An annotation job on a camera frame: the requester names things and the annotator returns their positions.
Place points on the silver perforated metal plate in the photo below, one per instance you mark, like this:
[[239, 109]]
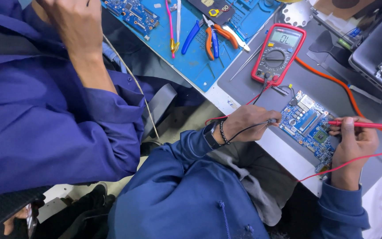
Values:
[[297, 13]]

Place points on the grey laptop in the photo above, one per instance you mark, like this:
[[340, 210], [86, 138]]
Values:
[[373, 49]]

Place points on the thin metal tweezers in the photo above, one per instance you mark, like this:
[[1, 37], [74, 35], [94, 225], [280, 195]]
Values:
[[245, 63]]

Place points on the black wristwatch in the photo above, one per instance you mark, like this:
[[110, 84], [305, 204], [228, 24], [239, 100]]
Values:
[[210, 136]]

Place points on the red test probe with lead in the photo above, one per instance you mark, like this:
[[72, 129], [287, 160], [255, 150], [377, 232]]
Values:
[[360, 124]]

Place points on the black packet with yellow label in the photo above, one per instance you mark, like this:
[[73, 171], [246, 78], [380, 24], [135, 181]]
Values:
[[212, 10]]

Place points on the grey tape strip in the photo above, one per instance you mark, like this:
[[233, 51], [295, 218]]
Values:
[[365, 94]]

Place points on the grey work mat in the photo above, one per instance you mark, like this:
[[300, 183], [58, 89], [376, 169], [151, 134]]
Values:
[[313, 83]]

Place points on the person's right hand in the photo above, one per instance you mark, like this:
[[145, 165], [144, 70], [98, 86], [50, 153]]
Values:
[[356, 146]]

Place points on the blue laptop circuit board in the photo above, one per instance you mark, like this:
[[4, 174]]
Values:
[[305, 122]]

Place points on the grey cloth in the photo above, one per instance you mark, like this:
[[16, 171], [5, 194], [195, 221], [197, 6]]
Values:
[[260, 186]]

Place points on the brown cardboard sheet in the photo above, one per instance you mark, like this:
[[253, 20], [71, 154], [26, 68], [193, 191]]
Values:
[[343, 8]]

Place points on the blue repair mat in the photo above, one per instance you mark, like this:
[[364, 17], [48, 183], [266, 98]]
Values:
[[191, 63]]

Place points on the black test probe with lead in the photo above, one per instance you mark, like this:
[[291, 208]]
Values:
[[272, 120]]

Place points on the person's left fingers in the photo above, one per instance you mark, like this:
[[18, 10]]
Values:
[[270, 115]]

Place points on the white plastic tweezers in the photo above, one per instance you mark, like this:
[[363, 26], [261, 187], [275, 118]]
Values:
[[178, 23]]

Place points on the pink tweezers with gold tip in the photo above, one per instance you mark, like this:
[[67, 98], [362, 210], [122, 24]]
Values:
[[171, 30]]

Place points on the red digital multimeter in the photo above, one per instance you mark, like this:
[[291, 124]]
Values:
[[279, 49]]

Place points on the black film piece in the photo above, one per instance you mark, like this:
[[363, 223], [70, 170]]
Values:
[[322, 43]]

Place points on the blue circuit board with connectors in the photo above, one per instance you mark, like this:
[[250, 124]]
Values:
[[134, 15]]

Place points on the person's left hand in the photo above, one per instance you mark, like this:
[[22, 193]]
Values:
[[247, 122]]

